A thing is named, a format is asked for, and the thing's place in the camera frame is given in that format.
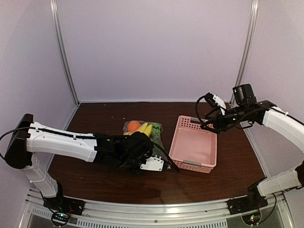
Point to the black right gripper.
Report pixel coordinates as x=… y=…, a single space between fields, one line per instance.
x=217 y=126

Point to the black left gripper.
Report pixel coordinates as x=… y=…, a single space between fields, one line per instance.
x=131 y=171

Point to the pink perforated plastic basket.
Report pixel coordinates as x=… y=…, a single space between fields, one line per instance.
x=193 y=148

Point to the orange toy tangerine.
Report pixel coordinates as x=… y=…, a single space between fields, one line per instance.
x=133 y=126

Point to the yellow toy banana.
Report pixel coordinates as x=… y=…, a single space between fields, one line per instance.
x=144 y=128

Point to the clear zip top bag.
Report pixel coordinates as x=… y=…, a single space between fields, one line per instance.
x=153 y=139

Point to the green black toy watermelon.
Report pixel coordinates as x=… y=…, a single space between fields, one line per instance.
x=156 y=130

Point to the green toy bell pepper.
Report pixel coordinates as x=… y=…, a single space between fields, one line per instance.
x=157 y=150

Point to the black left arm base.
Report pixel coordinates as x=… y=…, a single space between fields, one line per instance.
x=63 y=204

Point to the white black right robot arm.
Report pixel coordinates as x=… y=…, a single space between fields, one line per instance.
x=264 y=113

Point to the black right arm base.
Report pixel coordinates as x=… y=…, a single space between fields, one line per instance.
x=247 y=204

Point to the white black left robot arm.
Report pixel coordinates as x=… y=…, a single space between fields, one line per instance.
x=30 y=137

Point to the left circuit board with leds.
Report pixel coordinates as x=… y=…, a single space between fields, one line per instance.
x=60 y=218

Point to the circuit board with leds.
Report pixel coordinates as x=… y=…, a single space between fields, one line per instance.
x=251 y=219
x=60 y=218

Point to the right circuit board with leds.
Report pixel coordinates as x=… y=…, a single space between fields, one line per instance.
x=251 y=219

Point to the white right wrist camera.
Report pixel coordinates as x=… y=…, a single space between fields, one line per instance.
x=216 y=102

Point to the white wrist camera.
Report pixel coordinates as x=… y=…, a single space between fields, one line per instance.
x=155 y=164
x=216 y=102

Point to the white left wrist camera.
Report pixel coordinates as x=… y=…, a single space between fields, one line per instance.
x=155 y=164

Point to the aluminium front rail frame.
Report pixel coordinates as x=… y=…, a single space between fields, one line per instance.
x=209 y=214

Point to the right aluminium corner post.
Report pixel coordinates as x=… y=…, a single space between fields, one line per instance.
x=252 y=23

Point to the aluminium corner post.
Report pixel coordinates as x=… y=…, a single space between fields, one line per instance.
x=252 y=23
x=62 y=51

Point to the left aluminium corner post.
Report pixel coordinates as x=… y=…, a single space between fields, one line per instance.
x=62 y=51

